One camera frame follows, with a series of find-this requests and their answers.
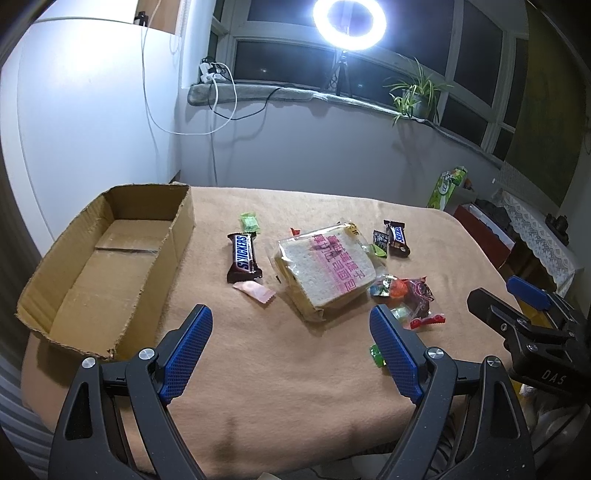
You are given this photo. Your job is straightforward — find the red clear snack bag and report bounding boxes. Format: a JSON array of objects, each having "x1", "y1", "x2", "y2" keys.
[{"x1": 369, "y1": 275, "x2": 447, "y2": 330}]

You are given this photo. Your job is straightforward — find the small Snickers bar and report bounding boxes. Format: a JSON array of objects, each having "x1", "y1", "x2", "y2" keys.
[{"x1": 384, "y1": 220, "x2": 411, "y2": 258}]

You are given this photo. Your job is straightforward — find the black candy packet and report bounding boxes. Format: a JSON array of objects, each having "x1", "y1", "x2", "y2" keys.
[{"x1": 373, "y1": 230, "x2": 390, "y2": 251}]

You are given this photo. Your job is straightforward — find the pink candy packet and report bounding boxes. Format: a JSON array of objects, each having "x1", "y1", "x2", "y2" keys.
[{"x1": 232, "y1": 280, "x2": 276, "y2": 305}]

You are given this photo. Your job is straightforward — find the large Snickers bar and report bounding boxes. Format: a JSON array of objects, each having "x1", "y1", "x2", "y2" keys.
[{"x1": 226, "y1": 233, "x2": 263, "y2": 284}]

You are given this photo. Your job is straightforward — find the bagged sliced bread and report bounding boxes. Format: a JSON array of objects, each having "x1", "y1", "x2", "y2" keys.
[{"x1": 273, "y1": 222, "x2": 387, "y2": 322}]

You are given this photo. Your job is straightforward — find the green candy packet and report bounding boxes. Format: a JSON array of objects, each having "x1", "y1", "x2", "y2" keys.
[{"x1": 240, "y1": 212, "x2": 260, "y2": 234}]

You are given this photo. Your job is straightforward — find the lace covered side table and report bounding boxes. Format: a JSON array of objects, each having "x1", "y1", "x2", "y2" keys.
[{"x1": 492, "y1": 189, "x2": 584, "y2": 297}]

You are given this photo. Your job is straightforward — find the small green jelly candy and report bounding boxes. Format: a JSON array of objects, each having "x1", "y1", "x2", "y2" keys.
[{"x1": 370, "y1": 344, "x2": 387, "y2": 368}]

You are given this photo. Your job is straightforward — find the brown cardboard box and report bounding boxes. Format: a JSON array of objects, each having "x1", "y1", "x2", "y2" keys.
[{"x1": 16, "y1": 184, "x2": 194, "y2": 360}]

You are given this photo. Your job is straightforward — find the green juice carton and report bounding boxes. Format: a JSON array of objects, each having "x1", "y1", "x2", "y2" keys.
[{"x1": 427, "y1": 166, "x2": 468, "y2": 211}]

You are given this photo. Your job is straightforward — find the beige table blanket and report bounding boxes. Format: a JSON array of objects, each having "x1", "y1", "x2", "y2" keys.
[{"x1": 20, "y1": 185, "x2": 528, "y2": 478}]

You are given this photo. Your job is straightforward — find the potted spider plant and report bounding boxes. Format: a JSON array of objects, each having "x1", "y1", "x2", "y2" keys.
[{"x1": 383, "y1": 58, "x2": 454, "y2": 125}]

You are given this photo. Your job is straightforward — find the grey windowsill cloth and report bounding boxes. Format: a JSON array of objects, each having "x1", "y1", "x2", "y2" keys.
[{"x1": 186, "y1": 83, "x2": 503, "y2": 169}]

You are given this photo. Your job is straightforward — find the white power strip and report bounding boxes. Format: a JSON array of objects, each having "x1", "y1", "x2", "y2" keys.
[{"x1": 198, "y1": 57, "x2": 230, "y2": 84}]

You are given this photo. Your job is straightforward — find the ring light tripod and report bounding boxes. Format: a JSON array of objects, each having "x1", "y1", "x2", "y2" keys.
[{"x1": 322, "y1": 49, "x2": 353, "y2": 98}]

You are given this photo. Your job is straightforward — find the black cable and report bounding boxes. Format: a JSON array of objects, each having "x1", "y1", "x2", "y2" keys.
[{"x1": 205, "y1": 62, "x2": 283, "y2": 122}]

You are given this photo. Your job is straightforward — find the white ring light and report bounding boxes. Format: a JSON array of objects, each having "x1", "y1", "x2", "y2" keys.
[{"x1": 312, "y1": 0, "x2": 388, "y2": 52}]

